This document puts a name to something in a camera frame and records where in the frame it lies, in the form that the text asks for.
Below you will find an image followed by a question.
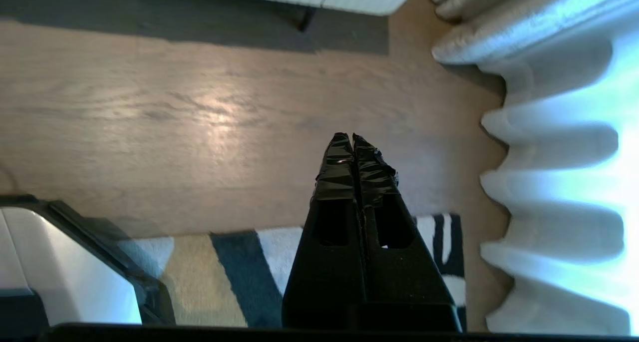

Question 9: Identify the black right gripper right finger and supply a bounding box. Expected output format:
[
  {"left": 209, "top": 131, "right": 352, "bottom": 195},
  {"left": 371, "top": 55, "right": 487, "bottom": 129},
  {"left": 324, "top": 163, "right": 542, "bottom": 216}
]
[{"left": 352, "top": 133, "right": 461, "bottom": 331}]

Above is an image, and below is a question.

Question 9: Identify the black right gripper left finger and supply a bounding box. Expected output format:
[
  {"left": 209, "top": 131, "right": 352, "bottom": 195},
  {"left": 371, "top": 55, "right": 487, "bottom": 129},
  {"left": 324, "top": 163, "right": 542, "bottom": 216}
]
[{"left": 281, "top": 132, "right": 370, "bottom": 330}]

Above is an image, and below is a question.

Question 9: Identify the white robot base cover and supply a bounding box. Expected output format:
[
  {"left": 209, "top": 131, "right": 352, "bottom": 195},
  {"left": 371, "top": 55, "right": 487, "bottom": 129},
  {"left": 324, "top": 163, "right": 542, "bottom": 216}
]
[{"left": 0, "top": 195, "right": 176, "bottom": 335}]

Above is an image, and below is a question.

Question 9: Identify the black white zebra rug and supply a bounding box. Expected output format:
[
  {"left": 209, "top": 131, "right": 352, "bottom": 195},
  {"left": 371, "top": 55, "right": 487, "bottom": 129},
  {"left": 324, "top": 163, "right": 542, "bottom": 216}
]
[{"left": 115, "top": 213, "right": 467, "bottom": 331}]

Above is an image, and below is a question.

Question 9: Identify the grey curtain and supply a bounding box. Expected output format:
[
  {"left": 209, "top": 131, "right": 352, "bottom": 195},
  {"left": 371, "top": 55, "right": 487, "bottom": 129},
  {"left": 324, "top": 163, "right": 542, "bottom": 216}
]
[{"left": 428, "top": 0, "right": 639, "bottom": 335}]

